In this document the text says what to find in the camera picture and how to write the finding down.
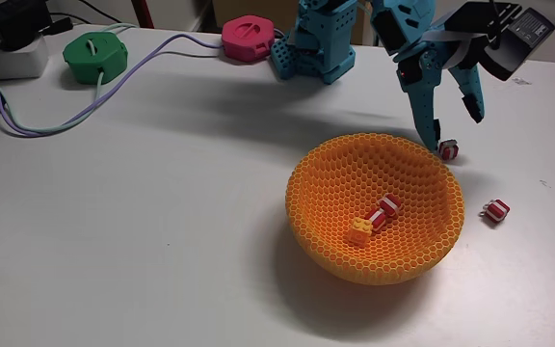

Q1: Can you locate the red white striped cube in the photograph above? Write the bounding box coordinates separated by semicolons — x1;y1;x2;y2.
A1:
377;193;403;218
437;138;461;163
364;207;388;233
481;198;512;225

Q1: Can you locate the yellow toy cube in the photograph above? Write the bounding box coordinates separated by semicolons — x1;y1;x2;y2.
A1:
347;216;374;249

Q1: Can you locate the yellow honeycomb basket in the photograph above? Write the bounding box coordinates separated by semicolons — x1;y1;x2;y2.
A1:
284;132;466;286

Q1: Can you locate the red metal pole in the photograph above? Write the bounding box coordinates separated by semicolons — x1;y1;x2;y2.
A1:
130;0;156;30

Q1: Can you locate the black power plug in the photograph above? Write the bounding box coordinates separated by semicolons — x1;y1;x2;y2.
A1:
40;16;74;38

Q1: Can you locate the white power block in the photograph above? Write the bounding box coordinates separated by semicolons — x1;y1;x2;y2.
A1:
0;33;50;81

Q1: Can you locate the black power adapter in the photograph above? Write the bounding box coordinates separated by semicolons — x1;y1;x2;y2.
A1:
0;0;53;52

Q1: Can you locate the pale fastening strap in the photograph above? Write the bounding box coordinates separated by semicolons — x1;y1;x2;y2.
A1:
421;27;489;69

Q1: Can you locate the pink round cable box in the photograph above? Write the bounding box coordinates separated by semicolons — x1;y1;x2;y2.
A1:
221;13;277;64

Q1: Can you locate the purple cable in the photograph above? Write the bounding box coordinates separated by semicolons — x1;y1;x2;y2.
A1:
0;32;225;139

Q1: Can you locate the mint green cable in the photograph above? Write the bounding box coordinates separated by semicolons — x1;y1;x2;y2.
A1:
0;21;139;136

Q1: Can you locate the green round cable box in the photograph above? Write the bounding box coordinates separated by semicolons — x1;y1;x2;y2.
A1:
62;31;129;87

